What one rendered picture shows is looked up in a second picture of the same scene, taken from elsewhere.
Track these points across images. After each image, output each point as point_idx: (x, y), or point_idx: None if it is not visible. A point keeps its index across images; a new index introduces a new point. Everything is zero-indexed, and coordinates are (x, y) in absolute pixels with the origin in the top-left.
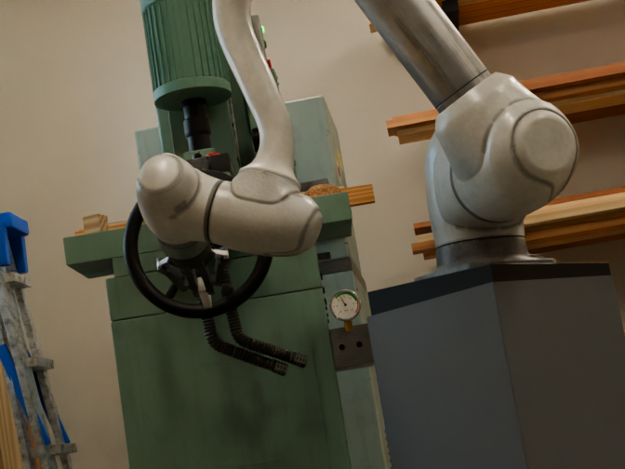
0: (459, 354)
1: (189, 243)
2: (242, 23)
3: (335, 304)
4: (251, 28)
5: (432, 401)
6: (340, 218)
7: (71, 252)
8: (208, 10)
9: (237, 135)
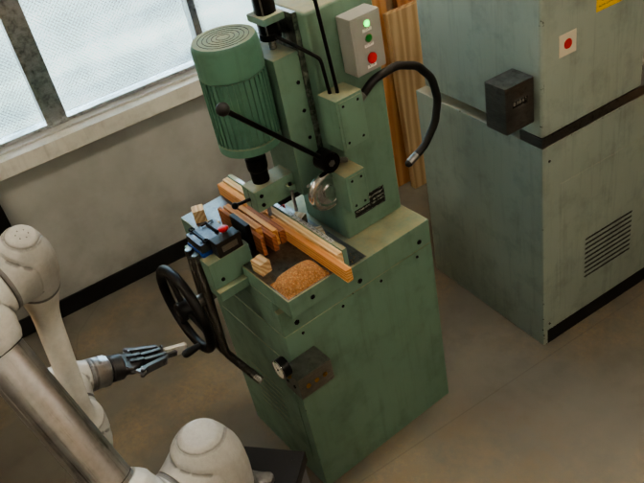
0: None
1: None
2: (42, 339)
3: (274, 365)
4: (51, 340)
5: None
6: (287, 313)
7: (185, 227)
8: (232, 95)
9: (322, 137)
